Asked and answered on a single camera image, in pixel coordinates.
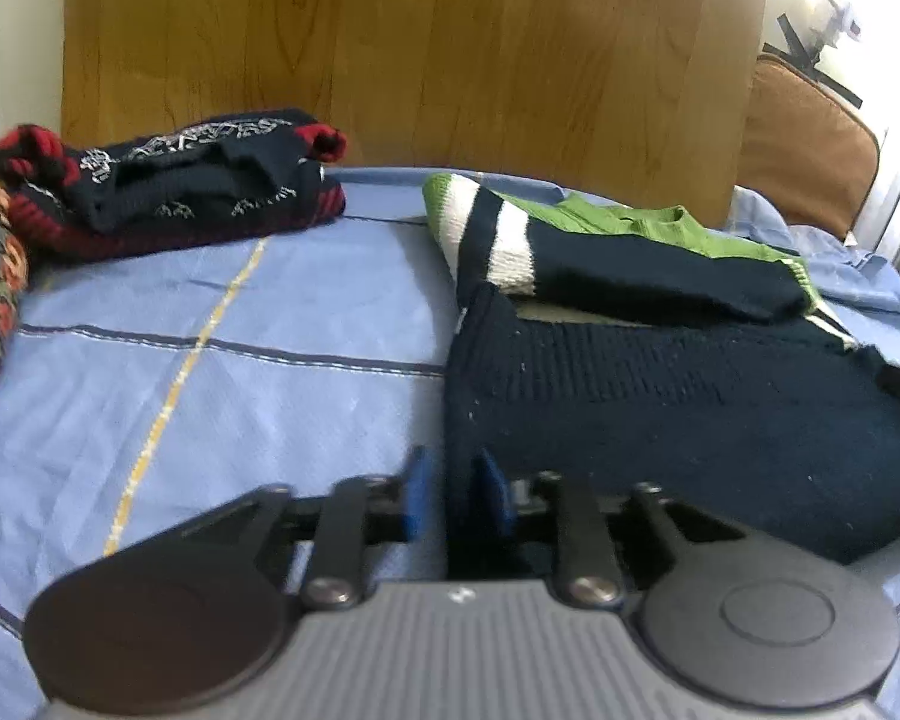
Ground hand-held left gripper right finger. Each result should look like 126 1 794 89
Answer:
472 450 747 608

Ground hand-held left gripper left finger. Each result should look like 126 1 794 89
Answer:
184 446 430 612

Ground navy and green knit sweater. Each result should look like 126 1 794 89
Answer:
424 172 900 567

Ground light blue crumpled cloth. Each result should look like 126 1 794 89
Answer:
724 187 900 312

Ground blue checked bedsheet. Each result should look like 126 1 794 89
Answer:
0 165 900 720

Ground brown cushion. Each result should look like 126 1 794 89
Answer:
735 52 882 241

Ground black tape strips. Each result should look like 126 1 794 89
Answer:
761 11 867 110

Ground navy and red knit sweater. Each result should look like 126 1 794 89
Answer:
0 109 350 263

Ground wooden headboard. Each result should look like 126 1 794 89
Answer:
60 0 770 230

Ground white wall device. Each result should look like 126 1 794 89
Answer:
814 0 867 38

